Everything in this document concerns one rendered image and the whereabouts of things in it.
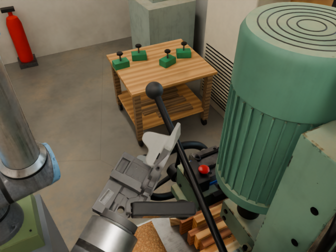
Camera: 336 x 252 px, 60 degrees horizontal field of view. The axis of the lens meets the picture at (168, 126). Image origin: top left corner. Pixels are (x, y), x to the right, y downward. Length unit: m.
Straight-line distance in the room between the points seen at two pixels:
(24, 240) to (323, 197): 1.04
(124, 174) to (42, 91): 2.58
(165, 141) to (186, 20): 2.41
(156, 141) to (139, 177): 0.07
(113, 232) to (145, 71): 1.71
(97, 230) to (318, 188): 0.33
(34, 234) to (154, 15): 2.02
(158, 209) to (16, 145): 0.53
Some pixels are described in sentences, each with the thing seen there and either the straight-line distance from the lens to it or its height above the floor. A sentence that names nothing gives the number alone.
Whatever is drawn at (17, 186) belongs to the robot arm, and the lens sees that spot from 1.09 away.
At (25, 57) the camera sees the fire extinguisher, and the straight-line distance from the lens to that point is 3.47.
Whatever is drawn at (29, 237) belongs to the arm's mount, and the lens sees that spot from 1.23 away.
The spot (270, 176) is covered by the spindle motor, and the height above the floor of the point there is 1.29.
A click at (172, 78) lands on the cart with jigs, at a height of 0.53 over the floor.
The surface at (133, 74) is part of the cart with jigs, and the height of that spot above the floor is 0.53.
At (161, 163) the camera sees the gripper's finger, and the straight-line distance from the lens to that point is 0.51.
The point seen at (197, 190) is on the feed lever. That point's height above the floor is 1.22.
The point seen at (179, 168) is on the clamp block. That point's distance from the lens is 0.89.
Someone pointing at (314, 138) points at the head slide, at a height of 1.41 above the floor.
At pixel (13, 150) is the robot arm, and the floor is 1.03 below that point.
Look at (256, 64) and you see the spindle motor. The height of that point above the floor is 1.46.
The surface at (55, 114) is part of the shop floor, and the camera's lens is 2.72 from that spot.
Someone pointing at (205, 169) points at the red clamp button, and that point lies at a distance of 0.80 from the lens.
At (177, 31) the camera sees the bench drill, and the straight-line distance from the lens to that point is 2.87.
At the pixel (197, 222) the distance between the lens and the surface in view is 0.78.
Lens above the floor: 1.65
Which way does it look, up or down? 43 degrees down
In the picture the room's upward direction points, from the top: straight up
